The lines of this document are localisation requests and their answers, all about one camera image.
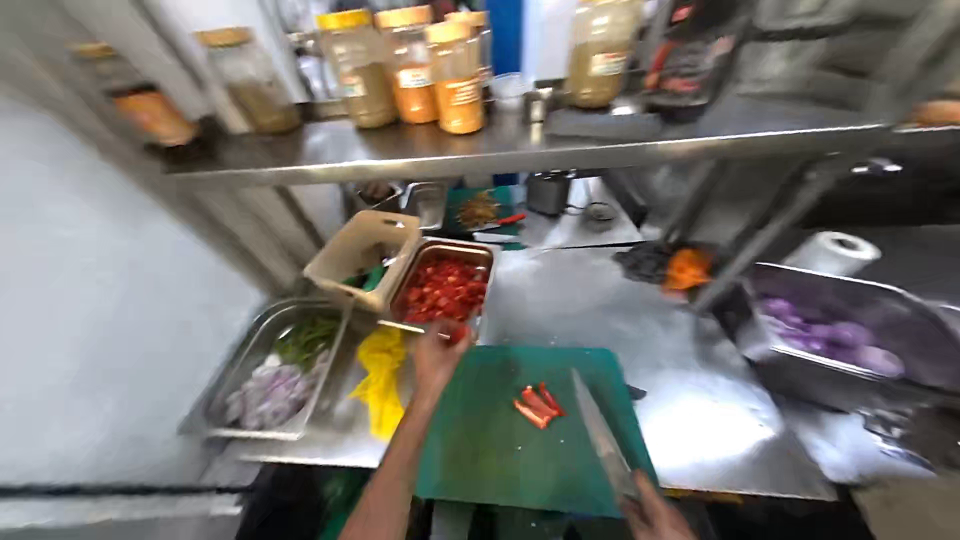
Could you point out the person's right hand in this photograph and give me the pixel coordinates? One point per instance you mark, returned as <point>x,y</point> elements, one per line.
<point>658,517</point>

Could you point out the person's left hand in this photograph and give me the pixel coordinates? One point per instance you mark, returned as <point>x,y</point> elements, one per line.
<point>433,362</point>

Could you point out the person's right fingers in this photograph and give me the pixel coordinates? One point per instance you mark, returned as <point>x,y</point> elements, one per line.
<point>642,511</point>

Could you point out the person's left fingers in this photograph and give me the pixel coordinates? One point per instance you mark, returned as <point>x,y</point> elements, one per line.
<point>460,346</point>

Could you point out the red pepper piece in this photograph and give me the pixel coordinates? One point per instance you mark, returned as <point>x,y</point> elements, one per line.
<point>455,333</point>

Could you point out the large kitchen knife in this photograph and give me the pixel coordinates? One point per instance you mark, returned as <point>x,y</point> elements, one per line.
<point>598,429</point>

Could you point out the person's left forearm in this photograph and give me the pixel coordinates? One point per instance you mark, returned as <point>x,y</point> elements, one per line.
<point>401,454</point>

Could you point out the steel tray with rolled rim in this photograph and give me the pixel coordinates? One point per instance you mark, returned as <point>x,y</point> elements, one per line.
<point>485,296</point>

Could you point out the pile of chopped red peppers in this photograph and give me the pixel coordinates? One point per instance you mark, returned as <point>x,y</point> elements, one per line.
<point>444,290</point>

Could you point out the yellow cloth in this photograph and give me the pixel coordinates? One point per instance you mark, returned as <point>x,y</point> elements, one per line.
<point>381,382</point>

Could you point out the red pepper strip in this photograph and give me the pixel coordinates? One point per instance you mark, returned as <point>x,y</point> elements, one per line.
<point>551,399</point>
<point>530,414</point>
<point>535,401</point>

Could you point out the steel work table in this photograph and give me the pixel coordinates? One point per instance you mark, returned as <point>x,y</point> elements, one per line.
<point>555,300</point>

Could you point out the green cutting board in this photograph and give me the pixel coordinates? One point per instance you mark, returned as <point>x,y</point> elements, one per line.
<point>495,450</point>

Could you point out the pile of brown herbs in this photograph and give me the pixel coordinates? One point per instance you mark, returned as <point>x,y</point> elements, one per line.
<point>477,210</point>

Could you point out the small steel pan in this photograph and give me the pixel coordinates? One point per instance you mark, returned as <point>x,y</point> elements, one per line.
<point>428,206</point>

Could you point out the green board with herbs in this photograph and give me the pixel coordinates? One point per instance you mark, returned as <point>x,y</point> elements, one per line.
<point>456,201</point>

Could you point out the beige plastic crate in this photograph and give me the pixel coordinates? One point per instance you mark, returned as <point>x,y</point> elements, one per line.
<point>337,262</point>

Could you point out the pile of sliced green peppers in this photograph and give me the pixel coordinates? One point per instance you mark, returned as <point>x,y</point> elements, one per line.
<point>309,340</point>

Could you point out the dark grey box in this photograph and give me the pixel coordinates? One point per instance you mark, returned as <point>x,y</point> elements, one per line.
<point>548,195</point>

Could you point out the pile of chopped onions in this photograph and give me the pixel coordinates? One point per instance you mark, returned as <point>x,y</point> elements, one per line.
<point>270,394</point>

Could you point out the dark grey cloth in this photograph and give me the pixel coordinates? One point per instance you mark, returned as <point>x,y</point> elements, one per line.
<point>643,261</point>

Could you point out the deep steel container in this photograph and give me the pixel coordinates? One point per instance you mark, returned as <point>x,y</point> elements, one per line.
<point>757,337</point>

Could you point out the shallow steel tray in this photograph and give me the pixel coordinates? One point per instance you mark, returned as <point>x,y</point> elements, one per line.
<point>238,379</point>

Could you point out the orange cloth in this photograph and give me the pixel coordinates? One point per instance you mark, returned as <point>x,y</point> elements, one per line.
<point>685,270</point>

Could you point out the orange spice jar, cream lid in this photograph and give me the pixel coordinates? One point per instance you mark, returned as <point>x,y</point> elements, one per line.
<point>459,94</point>

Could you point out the pile of purple onions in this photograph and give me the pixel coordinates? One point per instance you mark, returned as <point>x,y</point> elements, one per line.
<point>832,339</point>

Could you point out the jar with white label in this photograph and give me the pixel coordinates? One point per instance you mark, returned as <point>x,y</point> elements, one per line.
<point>415,90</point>

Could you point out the small clear plastic cup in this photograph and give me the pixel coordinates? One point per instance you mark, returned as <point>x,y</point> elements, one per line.
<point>509,88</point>

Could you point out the yellow-lidded spice jar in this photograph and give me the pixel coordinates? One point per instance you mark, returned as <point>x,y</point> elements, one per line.
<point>366,82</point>

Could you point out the jar with pale lid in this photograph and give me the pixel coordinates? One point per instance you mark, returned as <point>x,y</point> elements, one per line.
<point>484,49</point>

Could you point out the white paper roll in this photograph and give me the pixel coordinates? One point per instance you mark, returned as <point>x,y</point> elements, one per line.
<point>821,255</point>

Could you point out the large jar of greenish powder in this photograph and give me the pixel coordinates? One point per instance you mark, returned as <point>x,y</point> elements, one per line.
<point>596,64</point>

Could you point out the jar with tan lid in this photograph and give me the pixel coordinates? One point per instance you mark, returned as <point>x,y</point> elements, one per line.
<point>259,91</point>

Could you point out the jar with orange powder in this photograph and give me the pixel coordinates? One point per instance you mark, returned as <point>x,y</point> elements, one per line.
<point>154,111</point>

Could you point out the steel wall shelf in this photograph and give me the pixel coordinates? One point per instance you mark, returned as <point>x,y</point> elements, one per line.
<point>420,163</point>

